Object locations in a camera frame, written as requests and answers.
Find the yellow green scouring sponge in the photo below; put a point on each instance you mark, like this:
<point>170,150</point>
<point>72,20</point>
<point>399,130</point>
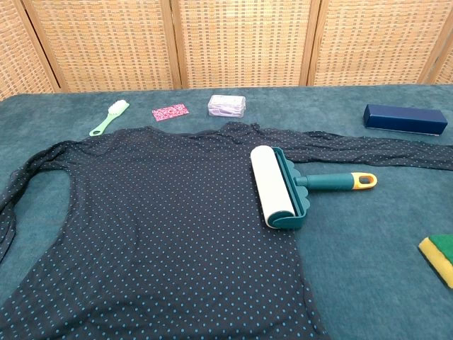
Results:
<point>440,253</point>

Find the woven bamboo folding screen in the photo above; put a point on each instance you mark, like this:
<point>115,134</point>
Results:
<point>244,42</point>

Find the dark blue dotted shirt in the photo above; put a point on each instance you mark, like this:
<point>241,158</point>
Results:
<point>159,212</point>

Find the teal carpet table cover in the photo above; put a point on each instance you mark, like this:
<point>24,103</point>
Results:
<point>361,269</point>

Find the mint green hairbrush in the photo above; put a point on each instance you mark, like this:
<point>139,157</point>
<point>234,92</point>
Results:
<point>106,120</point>

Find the dark blue rectangular box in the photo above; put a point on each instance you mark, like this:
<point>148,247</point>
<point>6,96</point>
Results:
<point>405,118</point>

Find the pink patterned card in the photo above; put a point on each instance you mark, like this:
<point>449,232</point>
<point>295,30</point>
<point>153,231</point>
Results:
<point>171,112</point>

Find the small white packet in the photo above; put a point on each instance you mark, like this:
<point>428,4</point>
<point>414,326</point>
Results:
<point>226,105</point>

